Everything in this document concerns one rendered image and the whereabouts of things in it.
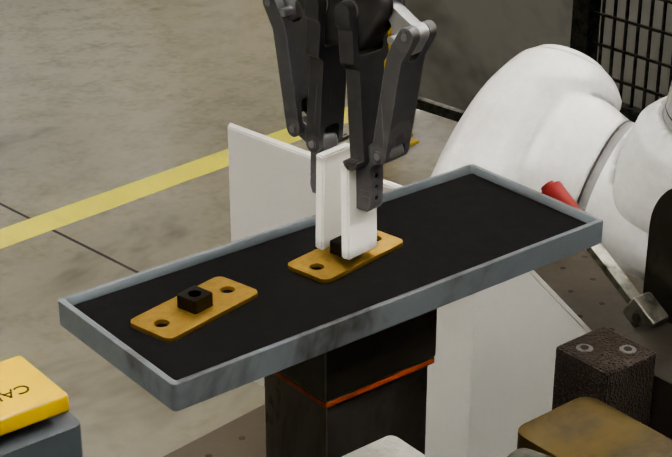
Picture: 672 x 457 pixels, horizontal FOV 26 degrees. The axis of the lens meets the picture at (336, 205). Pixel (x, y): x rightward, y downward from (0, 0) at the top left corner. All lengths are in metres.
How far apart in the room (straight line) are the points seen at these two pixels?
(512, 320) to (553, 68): 0.31
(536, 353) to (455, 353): 0.12
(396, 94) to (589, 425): 0.25
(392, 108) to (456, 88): 3.21
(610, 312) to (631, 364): 0.93
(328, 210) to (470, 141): 0.66
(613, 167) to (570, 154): 0.05
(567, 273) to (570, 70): 0.45
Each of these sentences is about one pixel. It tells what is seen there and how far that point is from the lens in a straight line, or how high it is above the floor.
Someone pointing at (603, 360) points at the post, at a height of 1.10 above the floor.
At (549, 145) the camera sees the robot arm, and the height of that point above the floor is 1.01.
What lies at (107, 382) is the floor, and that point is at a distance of 3.16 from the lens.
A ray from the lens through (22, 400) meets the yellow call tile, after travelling 0.86.
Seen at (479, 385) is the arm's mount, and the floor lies 0.83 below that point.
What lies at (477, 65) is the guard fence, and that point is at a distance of 4.06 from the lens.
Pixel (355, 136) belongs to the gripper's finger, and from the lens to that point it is 0.95.
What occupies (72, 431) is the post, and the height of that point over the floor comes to 1.14.
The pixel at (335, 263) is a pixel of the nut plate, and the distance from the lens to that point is 0.99.
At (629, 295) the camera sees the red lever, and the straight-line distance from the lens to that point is 1.11.
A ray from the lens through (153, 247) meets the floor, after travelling 3.74.
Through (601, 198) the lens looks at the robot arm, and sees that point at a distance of 1.60.
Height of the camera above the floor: 1.60
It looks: 24 degrees down
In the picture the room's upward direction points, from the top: straight up
